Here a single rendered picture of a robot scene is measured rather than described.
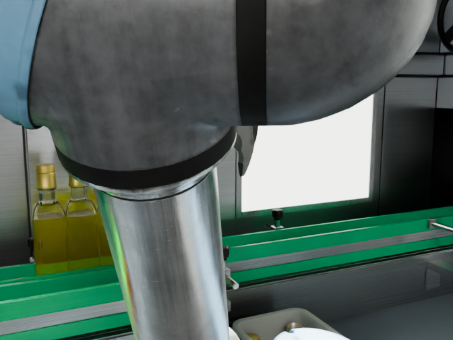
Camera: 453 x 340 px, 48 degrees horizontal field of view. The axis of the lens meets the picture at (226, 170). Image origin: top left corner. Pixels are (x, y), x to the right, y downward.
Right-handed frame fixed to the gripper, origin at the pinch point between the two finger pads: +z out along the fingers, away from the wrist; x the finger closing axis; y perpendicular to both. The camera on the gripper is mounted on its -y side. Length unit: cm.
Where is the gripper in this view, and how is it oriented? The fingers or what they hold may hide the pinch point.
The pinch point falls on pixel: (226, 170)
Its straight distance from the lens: 74.8
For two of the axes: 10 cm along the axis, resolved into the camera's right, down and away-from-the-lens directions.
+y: -4.2, -1.5, 9.0
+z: 0.0, 9.9, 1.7
